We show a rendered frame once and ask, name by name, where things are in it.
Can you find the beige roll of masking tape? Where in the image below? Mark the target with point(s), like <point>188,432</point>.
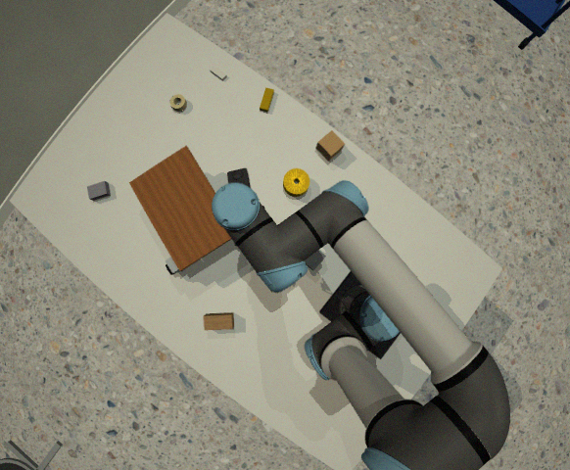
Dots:
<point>174,99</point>

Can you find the small brown cube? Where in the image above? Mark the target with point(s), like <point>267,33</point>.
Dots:
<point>329,145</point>

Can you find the yellow roll with center hole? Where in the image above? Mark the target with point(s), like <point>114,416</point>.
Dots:
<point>296,175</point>

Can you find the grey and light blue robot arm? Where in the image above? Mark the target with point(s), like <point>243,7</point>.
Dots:
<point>404,434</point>

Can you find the olive yellow rectangular block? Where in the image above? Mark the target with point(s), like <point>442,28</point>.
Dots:
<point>266,99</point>

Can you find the brown rectangular block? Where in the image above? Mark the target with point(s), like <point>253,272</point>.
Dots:
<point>218,321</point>

